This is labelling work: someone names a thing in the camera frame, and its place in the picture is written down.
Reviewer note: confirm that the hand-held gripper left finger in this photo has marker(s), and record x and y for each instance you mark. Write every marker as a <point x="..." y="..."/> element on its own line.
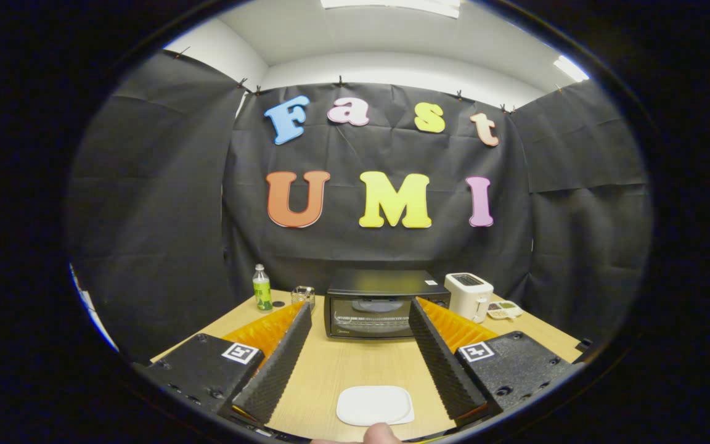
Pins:
<point x="275" y="370"/>

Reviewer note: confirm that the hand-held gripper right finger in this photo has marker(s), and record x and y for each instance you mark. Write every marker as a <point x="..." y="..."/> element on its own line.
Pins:
<point x="444" y="370"/>

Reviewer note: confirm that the black toaster oven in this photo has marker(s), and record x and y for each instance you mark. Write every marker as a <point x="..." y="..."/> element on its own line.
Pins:
<point x="379" y="283"/>

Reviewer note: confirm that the white slot toaster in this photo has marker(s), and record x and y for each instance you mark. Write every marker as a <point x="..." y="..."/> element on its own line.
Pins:
<point x="467" y="296"/>

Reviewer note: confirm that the white rectangular plate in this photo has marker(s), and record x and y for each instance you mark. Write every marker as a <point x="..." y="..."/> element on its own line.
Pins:
<point x="375" y="404"/>

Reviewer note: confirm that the small glass jar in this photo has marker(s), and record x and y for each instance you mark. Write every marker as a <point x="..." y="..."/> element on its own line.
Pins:
<point x="303" y="297"/>

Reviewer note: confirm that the green label plastic bottle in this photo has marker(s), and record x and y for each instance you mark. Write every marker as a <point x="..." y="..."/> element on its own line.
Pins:
<point x="262" y="293"/>

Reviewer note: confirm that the small white divided dish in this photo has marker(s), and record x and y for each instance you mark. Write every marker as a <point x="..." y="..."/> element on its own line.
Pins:
<point x="504" y="310"/>

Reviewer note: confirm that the small ceiling light panel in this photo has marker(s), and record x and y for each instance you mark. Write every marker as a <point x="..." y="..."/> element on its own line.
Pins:
<point x="571" y="68"/>

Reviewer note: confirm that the long ceiling light panel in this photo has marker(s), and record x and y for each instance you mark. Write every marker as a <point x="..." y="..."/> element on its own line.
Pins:
<point x="392" y="5"/>

